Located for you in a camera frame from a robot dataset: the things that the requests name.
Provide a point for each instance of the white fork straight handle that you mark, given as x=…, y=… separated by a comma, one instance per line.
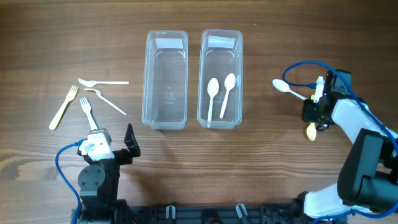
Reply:
x=92, y=83

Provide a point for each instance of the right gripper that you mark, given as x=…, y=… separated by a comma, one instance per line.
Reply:
x=307, y=116

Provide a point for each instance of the clear plastic container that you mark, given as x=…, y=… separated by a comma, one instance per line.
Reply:
x=164, y=100
x=221, y=54

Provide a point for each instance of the white spoon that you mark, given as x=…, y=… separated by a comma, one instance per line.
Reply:
x=282, y=86
x=212, y=89
x=229, y=83

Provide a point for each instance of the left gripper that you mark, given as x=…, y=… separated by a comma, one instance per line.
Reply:
x=125, y=156

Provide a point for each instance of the right clear plastic container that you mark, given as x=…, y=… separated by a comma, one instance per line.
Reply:
x=221, y=54

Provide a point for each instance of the light blue plastic fork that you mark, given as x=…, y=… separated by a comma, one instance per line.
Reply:
x=86, y=107

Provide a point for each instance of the white fork bent handle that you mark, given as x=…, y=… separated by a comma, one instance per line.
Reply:
x=98, y=93

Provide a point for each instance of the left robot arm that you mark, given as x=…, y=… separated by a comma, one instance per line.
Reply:
x=99, y=180

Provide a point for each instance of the left clear plastic container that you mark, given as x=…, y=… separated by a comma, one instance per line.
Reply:
x=164, y=100

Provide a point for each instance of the yellow plastic fork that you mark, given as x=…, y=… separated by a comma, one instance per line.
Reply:
x=69, y=97

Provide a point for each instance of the yellow plastic spoon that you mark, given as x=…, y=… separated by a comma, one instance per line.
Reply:
x=311, y=131

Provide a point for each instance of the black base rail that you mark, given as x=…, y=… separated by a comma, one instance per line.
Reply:
x=260, y=214

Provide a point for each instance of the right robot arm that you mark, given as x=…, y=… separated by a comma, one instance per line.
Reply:
x=367, y=183

